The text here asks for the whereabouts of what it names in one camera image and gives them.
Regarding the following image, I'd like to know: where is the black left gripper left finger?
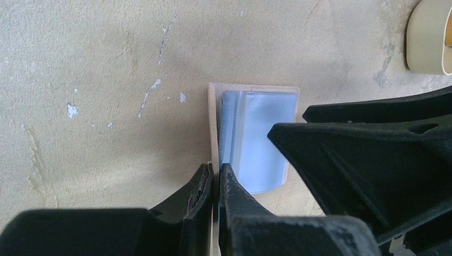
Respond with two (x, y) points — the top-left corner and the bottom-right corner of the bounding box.
(1, 164), (214, 255)

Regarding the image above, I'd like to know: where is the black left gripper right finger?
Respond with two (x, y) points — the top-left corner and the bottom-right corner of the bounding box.
(219, 164), (381, 255)

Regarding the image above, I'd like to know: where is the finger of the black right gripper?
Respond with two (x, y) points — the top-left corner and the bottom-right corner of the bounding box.
(268, 119), (451, 244)
(303, 86), (451, 123)

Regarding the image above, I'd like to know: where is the beige leather card holder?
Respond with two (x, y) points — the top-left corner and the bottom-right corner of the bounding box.
(207, 82), (326, 256)

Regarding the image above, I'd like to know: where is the cream oval tray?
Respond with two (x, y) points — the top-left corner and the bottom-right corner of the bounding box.
(406, 1), (451, 76)

